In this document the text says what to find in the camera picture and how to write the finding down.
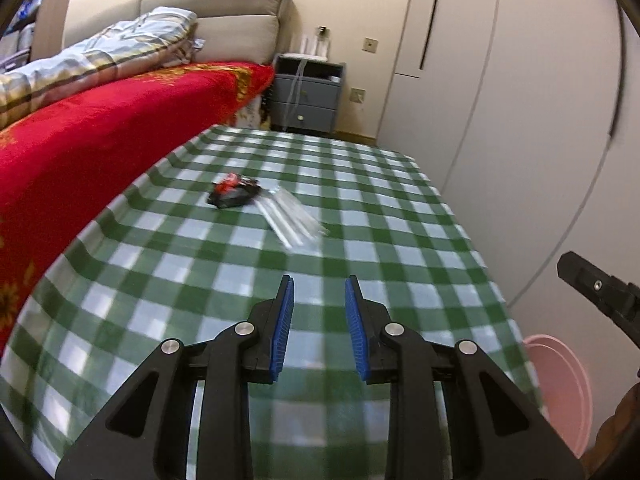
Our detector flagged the black and red wrapper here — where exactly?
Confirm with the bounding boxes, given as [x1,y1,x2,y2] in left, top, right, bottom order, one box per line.
[207,172,261,209]

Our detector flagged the wooden shelf unit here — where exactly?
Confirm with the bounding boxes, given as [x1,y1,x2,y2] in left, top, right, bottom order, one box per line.
[0,0,66,73]

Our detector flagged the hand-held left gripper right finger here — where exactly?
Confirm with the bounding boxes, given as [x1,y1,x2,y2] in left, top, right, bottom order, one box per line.
[344,275,586,480]

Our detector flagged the white cable on nightstand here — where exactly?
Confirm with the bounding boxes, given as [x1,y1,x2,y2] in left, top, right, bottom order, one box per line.
[285,57,306,131]

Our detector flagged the red floral blanket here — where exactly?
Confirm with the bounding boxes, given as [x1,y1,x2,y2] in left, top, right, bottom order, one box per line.
[0,60,277,356]

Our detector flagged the beige padded headboard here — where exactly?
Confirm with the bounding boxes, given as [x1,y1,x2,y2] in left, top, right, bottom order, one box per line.
[62,0,293,66]

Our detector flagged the white router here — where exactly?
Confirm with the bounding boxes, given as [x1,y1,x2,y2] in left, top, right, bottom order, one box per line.
[287,34,331,59]

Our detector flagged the pink plastic bin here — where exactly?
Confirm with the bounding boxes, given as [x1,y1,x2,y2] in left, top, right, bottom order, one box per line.
[522,334,593,458]

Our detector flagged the plaid quilt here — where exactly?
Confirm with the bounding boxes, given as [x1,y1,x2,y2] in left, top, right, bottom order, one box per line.
[0,6,206,131]

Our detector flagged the floral bed sheet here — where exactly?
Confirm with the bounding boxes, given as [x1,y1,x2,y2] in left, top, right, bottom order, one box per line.
[232,95,273,131]

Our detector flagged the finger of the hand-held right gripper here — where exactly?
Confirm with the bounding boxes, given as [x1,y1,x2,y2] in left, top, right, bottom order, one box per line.
[556,251,640,351]

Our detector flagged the white wardrobe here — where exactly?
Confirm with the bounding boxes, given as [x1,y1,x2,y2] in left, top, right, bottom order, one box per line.
[375,0,640,341]

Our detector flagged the grey nightstand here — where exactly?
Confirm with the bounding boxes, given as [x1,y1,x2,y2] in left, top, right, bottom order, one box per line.
[270,53,347,136]

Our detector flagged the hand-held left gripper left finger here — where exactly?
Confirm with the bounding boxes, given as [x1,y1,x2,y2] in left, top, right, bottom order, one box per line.
[55,275,296,480]

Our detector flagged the person's right hand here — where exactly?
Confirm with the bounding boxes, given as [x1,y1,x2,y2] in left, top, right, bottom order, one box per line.
[580,380,640,476]

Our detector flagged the clear plastic wrapper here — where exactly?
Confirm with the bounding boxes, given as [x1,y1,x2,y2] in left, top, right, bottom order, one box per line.
[252,187,331,250]

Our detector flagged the green checked tablecloth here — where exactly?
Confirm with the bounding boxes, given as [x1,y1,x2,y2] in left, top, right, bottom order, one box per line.
[0,125,546,480]

